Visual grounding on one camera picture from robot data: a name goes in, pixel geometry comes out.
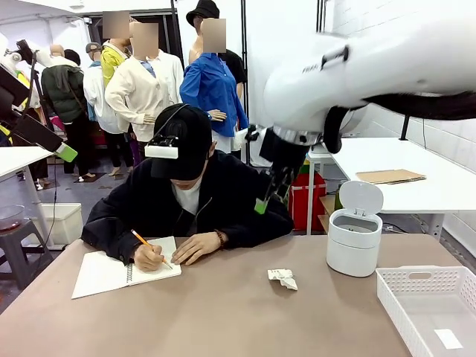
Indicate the white perforated plastic basket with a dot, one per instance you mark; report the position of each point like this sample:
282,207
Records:
427,308

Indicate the left arm wrist camera box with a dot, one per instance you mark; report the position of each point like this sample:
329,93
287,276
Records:
26,50

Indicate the white head-mounted camera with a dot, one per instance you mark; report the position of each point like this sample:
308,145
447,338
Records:
160,150

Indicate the black jacket torso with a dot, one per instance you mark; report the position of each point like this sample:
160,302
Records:
230,193

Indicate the black bucket hat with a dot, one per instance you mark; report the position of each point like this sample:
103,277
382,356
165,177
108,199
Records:
202,11

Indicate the person's right hand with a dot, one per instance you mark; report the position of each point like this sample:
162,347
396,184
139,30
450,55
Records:
148,258

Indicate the person's right forearm black sleeve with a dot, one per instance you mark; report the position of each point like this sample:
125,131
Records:
108,241

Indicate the grey plastic stool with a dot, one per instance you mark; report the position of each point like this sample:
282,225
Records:
18,238

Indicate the large white table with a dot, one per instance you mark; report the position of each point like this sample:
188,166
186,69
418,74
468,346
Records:
409,156

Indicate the white spiral notebook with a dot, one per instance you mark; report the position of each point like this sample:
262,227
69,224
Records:
100,275

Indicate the yellow jacket mannequin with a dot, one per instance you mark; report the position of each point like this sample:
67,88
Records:
109,63

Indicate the white shirt capped mannequin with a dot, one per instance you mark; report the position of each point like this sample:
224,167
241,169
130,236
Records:
94,89

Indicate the person's left hand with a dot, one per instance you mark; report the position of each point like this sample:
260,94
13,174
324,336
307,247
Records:
197,247

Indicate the black-haired person's head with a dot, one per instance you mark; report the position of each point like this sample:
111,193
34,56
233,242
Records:
71,57

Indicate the black backdrop pole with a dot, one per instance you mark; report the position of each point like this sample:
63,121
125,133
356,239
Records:
244,74
320,15

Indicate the cream jacket mannequin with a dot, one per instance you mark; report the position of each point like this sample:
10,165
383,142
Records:
141,82

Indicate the green jacket bald mannequin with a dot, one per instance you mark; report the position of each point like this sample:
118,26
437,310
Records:
61,96

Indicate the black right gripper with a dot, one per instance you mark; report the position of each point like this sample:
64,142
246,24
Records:
284,152

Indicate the right arm wrist camera box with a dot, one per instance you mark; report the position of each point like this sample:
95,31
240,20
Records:
252,134

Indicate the white lidded trash bin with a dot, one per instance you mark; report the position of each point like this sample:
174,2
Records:
353,245

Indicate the person's left forearm black sleeve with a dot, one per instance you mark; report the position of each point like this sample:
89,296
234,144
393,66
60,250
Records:
256,234

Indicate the black shirt mannequin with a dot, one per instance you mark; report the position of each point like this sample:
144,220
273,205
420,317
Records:
238,67

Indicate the green bottle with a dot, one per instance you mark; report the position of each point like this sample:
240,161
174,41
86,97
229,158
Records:
339,197

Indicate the white storage bin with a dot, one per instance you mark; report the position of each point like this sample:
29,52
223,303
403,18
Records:
67,223

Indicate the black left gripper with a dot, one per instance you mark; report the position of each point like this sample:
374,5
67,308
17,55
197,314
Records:
9,93

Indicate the arm wrist camera box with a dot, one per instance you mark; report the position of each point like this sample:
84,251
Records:
26,50
252,134

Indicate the white table with leg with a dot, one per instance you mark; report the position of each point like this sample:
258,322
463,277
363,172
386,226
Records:
18,158

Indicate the black cap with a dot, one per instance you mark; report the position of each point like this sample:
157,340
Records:
189,141

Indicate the clear glass bowl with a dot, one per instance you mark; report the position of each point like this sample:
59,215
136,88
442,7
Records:
11,217

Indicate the brown cardboard sheet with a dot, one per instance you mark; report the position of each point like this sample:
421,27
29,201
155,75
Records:
390,176

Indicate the small white side table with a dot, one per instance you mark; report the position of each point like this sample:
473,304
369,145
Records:
316,160

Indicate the blue shirt mannequin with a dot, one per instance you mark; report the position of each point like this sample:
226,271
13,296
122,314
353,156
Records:
212,85

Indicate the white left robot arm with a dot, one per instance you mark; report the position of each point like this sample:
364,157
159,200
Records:
5,46

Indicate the red fabric bag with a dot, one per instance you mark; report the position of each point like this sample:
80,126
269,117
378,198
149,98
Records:
308,204

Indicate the white backdrop cloth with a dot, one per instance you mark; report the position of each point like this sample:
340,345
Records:
279,44

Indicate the white paper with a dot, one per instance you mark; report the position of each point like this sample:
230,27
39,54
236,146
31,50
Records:
282,278

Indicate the black stand pole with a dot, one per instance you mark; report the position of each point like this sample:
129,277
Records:
404,128

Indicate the white paper slip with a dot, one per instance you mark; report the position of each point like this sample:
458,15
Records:
448,339

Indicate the yellow pencil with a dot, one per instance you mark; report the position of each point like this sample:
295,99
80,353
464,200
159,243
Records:
139,238

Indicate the yellow green bag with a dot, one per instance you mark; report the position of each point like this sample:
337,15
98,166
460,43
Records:
304,169

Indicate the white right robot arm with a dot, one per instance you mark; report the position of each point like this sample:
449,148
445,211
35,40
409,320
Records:
372,74

